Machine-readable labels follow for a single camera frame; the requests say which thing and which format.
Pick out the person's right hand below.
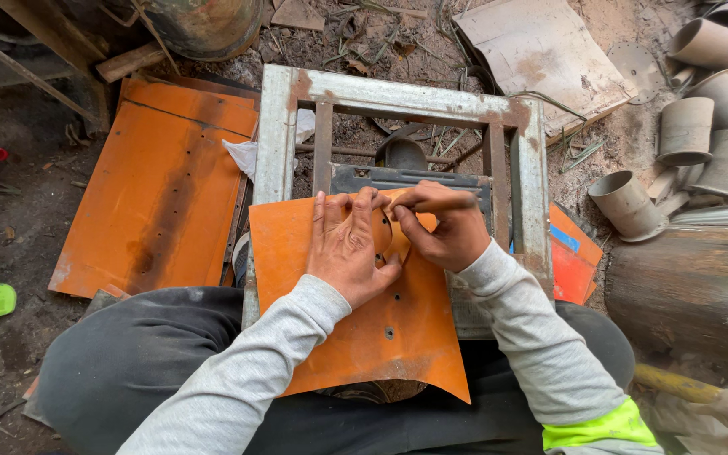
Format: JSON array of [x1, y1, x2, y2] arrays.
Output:
[[388, 180, 492, 274]]

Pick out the person's left hand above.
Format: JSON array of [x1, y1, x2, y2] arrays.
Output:
[[305, 186, 403, 311]]

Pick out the thin marking scriber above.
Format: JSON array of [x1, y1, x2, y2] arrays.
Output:
[[428, 199, 480, 213]]

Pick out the round orange metal disc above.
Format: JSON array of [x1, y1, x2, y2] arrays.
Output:
[[370, 205, 413, 269]]

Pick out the orange metal sheet with holes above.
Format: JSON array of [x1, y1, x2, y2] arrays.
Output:
[[248, 187, 471, 404]]

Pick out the dark metal plate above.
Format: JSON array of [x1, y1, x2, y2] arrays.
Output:
[[329, 163, 492, 219]]

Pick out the thin rusty metal rod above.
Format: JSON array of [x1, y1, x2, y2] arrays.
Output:
[[294, 143, 455, 166]]

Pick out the orange red blue sheet scraps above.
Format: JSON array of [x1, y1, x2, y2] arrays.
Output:
[[547, 201, 604, 307]]

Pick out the white crumpled plastic bag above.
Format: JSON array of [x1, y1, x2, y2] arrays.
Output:
[[222, 108, 317, 185]]

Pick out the stack of large orange sheets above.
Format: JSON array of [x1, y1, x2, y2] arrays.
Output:
[[47, 76, 261, 299]]

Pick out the rusty pale curved metal sheet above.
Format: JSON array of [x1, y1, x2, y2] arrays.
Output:
[[452, 0, 640, 139]]

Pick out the person's legs in dark trousers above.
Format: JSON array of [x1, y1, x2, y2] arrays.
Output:
[[33, 286, 637, 455]]

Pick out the thick wooden log block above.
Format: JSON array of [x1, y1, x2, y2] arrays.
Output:
[[603, 224, 728, 374]]

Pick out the round grey metal disc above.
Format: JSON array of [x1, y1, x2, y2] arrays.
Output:
[[607, 42, 666, 106]]

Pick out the rusty green metal drum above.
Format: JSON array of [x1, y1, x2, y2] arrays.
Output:
[[142, 0, 265, 63]]

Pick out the pile of grey metal cylinders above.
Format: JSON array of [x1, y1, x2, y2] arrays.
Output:
[[587, 0, 728, 244]]

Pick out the short wooden stick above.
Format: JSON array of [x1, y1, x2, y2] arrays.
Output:
[[95, 40, 169, 84]]

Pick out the long grey metal bar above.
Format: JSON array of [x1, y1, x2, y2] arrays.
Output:
[[0, 18, 98, 123]]

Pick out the rusty grey metal frame stand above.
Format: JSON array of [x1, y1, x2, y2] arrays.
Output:
[[241, 63, 555, 340]]

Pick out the yellow handled hammer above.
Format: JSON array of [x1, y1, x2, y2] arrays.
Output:
[[632, 363, 728, 438]]

